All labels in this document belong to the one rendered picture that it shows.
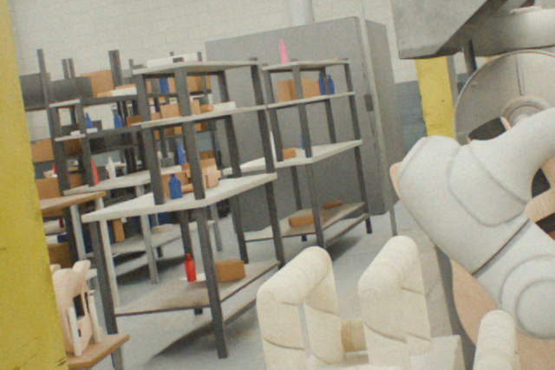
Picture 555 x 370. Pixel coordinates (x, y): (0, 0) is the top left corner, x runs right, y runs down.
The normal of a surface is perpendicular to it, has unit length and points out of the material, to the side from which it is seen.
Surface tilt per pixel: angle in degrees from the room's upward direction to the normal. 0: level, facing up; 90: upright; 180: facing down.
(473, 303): 88
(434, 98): 90
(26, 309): 90
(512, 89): 82
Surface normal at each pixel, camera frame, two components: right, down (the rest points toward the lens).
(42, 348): 0.95, -0.14
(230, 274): 0.29, 0.00
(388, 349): -0.04, 0.06
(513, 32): -0.26, 0.09
